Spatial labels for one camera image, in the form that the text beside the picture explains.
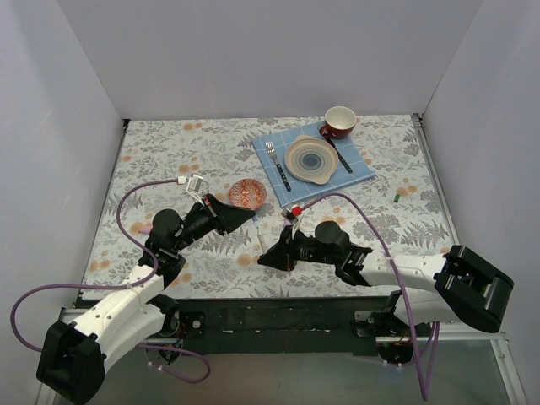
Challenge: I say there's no fork with dark handle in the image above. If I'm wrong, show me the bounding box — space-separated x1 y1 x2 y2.
266 142 292 192

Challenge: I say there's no red cup white inside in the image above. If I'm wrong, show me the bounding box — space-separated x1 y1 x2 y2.
319 106 357 140

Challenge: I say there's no white marker pen blue tip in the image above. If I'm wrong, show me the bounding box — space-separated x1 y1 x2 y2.
256 224 267 254

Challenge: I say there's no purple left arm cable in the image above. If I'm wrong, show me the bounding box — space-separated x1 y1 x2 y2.
10 176 212 384

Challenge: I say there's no knife with dark handle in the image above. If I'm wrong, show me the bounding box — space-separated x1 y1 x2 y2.
325 137 353 174

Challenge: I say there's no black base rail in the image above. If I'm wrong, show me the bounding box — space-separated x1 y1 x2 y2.
150 296 410 356

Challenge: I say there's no beige plate with blue rings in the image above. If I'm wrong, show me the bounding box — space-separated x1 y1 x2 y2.
284 135 339 185

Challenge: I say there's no floral tablecloth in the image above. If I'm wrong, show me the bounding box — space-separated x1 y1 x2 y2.
81 115 457 301

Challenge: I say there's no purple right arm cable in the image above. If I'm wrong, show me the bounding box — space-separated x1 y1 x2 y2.
294 192 442 401

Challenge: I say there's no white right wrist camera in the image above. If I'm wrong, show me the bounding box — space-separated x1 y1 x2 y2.
281 204 303 226

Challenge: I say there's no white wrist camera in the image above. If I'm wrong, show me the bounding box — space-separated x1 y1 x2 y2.
176 173 203 203
281 204 303 226

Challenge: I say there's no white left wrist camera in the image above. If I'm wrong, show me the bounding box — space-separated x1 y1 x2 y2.
176 173 203 203

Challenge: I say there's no red patterned small bowl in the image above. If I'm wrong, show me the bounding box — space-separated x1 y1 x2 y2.
229 179 267 210

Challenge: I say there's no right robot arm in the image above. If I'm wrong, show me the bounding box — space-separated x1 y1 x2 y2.
257 221 514 336

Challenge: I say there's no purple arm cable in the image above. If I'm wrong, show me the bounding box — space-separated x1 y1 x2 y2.
10 176 212 384
294 192 442 401

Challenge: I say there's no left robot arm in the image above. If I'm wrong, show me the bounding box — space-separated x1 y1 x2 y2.
36 194 255 404

